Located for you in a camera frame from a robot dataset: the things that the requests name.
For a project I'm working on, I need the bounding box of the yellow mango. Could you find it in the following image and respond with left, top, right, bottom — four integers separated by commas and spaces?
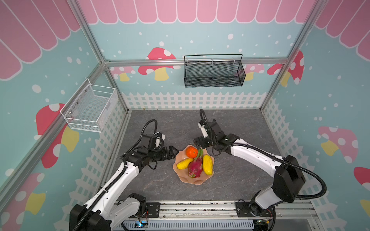
202, 155, 213, 176
176, 158, 194, 170

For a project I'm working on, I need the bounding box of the pink scalloped fruit bowl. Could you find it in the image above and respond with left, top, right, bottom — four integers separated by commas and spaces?
173, 145, 214, 185

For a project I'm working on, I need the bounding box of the pink dragon fruit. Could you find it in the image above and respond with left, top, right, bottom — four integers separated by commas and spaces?
188, 149, 203, 178

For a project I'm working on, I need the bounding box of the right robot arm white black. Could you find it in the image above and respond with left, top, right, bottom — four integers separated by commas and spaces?
194, 118, 327, 217

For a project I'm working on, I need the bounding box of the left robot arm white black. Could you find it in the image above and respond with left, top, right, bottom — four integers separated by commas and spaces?
69, 145, 179, 231

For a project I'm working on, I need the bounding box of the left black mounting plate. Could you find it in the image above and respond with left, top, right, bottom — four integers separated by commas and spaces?
137, 202, 161, 218

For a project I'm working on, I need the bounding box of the black mounting plate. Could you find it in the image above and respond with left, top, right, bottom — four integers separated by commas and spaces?
235, 200, 262, 218
137, 202, 161, 218

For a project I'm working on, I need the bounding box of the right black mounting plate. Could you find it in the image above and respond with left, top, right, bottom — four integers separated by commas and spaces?
235, 200, 262, 218

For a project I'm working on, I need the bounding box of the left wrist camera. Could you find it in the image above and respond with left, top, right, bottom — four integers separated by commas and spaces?
142, 132, 165, 151

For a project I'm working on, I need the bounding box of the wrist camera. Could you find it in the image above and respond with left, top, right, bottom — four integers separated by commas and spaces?
142, 132, 165, 151
198, 120, 209, 138

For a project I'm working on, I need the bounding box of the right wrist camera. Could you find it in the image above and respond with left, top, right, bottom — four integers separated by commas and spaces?
198, 120, 209, 138

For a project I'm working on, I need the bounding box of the black wire mesh basket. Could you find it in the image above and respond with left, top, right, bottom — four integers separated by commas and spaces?
184, 54, 246, 88

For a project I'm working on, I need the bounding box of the white wire mesh basket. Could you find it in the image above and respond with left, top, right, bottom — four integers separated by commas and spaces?
60, 79, 118, 133

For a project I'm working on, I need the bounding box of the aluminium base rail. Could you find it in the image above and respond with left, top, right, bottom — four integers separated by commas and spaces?
113, 200, 324, 231

